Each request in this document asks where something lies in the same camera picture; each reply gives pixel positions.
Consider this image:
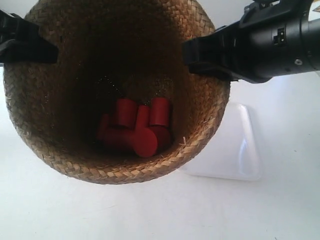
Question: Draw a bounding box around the large red cylinder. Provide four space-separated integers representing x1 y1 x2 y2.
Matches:
102 127 159 158

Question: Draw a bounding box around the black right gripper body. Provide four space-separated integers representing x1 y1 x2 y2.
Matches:
224 0 320 84

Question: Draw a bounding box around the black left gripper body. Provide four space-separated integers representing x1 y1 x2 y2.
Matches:
0 9 15 50

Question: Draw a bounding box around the brown woven basket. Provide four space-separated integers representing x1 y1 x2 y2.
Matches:
3 0 230 185

